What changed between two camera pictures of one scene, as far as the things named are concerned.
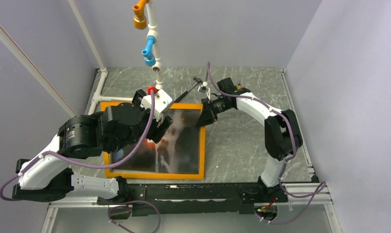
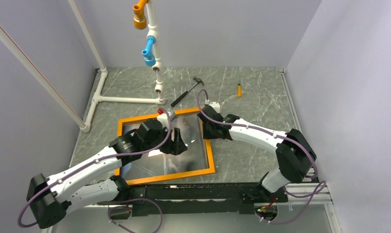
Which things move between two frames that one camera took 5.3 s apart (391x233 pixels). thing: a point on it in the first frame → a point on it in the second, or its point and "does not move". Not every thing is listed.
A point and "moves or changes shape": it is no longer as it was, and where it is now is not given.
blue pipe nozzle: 150,59 does not move
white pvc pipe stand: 152,33 does not move
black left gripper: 156,134 → 176,146
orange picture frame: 179,155 moves or changes shape
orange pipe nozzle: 140,20 does not move
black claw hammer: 199,80 does not move
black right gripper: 207,117 → 207,135
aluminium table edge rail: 299,130 does not move
